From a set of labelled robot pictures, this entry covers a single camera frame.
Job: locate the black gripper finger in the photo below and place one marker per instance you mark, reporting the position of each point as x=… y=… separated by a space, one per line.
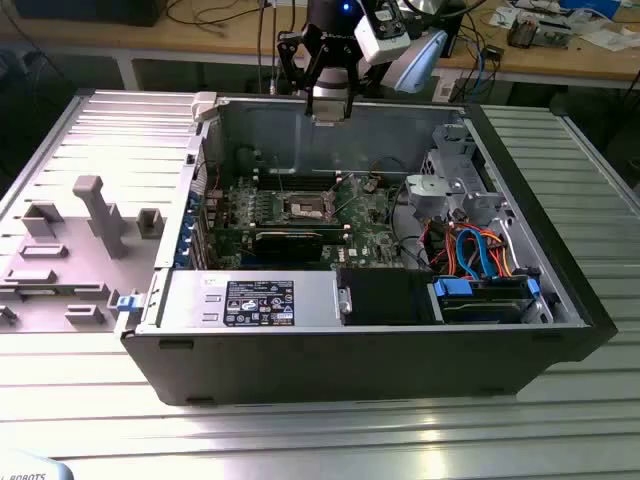
x=355 y=70
x=285 y=52

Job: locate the silver CPU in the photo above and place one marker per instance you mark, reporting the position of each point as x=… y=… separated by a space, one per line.
x=330 y=112

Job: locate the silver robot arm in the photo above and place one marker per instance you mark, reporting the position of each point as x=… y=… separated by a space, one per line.
x=420 y=65

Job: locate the white label box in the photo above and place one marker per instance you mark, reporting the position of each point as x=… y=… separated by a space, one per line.
x=444 y=90

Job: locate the black computer tower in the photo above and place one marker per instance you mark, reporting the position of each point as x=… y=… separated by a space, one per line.
x=455 y=35

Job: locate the round coin battery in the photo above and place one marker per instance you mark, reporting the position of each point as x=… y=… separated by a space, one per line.
x=369 y=186

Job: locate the wooden desk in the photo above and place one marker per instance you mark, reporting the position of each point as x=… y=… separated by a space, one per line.
x=150 y=37

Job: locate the small black adapter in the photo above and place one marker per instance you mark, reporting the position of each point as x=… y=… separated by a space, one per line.
x=494 y=52

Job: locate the grey metal drive cage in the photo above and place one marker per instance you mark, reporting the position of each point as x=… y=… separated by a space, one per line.
x=435 y=187

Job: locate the green motherboard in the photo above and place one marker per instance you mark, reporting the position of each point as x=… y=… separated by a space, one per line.
x=367 y=220

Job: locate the white paper pack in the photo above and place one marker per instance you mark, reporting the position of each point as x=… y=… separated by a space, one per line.
x=502 y=16

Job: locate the small brown device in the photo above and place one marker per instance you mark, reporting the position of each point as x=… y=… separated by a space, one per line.
x=522 y=32

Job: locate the blue card retention clip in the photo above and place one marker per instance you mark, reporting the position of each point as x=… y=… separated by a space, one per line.
x=179 y=259
x=183 y=241
x=192 y=202
x=187 y=222

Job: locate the black graphics card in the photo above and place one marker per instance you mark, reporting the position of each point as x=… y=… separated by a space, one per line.
x=290 y=247

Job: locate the black box on desk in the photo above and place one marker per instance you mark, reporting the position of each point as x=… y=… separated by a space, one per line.
x=90 y=12

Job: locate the small metal box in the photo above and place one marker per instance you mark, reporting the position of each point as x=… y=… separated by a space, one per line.
x=554 y=34

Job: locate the blue box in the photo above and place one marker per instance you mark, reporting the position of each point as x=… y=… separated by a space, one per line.
x=590 y=6

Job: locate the white papers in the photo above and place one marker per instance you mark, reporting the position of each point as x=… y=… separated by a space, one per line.
x=607 y=40

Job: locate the silver power supply unit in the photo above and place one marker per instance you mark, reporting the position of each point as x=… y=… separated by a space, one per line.
x=190 y=300

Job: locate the hard disk in blue carrier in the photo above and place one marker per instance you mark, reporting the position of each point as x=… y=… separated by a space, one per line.
x=480 y=307

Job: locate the black PC case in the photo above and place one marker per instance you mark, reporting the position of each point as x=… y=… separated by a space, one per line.
x=350 y=365

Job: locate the blue plastic clip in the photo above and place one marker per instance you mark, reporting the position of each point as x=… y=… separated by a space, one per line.
x=127 y=303

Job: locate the grey parts rack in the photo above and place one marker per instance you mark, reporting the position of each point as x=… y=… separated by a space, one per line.
x=75 y=270

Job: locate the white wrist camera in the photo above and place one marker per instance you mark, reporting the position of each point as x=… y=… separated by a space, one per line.
x=382 y=30

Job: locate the silver latch bracket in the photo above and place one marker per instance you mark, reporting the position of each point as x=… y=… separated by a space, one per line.
x=345 y=300

